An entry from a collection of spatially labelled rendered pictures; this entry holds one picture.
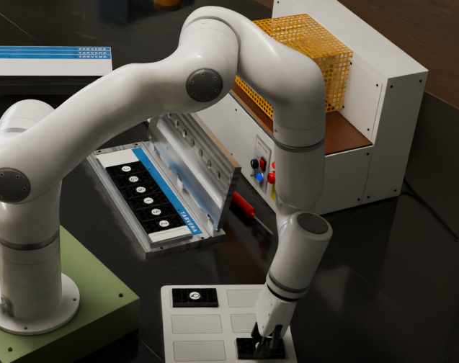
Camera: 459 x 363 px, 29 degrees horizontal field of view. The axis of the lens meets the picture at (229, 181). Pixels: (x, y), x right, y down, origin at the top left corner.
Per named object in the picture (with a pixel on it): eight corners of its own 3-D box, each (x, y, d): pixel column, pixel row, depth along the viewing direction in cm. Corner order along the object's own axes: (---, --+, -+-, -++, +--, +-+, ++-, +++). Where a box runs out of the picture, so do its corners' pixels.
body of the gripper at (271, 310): (265, 262, 181) (248, 302, 187) (272, 297, 172) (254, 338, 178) (300, 269, 182) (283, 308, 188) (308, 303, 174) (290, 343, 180)
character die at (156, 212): (133, 214, 220) (133, 209, 219) (171, 206, 224) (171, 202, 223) (140, 225, 216) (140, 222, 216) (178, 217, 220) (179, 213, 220)
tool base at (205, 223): (83, 160, 241) (83, 148, 239) (155, 145, 249) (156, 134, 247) (145, 260, 210) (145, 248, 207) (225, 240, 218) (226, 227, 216)
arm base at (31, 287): (22, 350, 172) (16, 276, 161) (-36, 299, 182) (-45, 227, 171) (99, 304, 184) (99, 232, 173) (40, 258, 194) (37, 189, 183)
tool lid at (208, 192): (160, 77, 237) (166, 78, 238) (145, 140, 247) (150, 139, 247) (235, 167, 206) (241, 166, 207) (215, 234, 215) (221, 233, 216)
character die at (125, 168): (104, 171, 234) (104, 167, 233) (140, 163, 238) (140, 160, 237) (111, 181, 230) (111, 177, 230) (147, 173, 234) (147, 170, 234)
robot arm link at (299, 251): (268, 253, 180) (272, 284, 172) (289, 202, 172) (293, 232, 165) (308, 261, 181) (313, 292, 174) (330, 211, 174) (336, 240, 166)
